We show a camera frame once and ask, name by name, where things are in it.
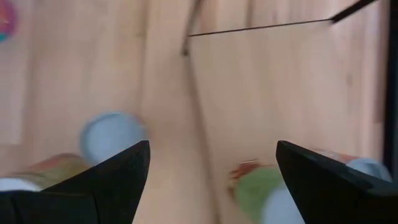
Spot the green cream tomatoes can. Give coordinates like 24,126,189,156
0,152,91,192

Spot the green and red food can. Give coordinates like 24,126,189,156
228,158,307,224

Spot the teal pink carrots can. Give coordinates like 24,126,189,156
0,0,18,44

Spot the diced tomatoes can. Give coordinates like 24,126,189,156
79,111,149,167

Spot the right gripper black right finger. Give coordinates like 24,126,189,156
275,139,398,224

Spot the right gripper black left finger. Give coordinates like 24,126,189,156
0,139,151,224

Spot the orange red pineapple can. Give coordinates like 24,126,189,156
313,148,393,184

